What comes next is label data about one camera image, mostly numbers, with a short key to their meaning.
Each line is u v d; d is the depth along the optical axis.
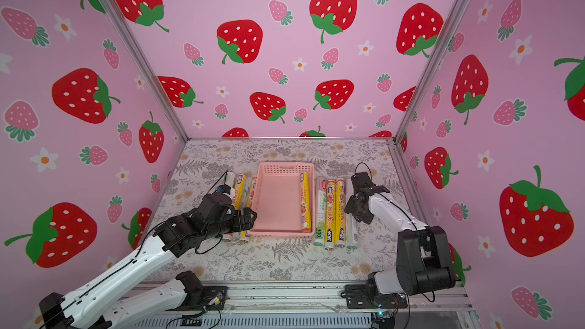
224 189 0.67
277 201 0.97
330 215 0.90
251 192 0.96
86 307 0.40
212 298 0.72
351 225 0.86
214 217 0.56
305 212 0.90
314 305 0.73
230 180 1.01
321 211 0.90
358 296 0.73
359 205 0.66
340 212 0.90
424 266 0.44
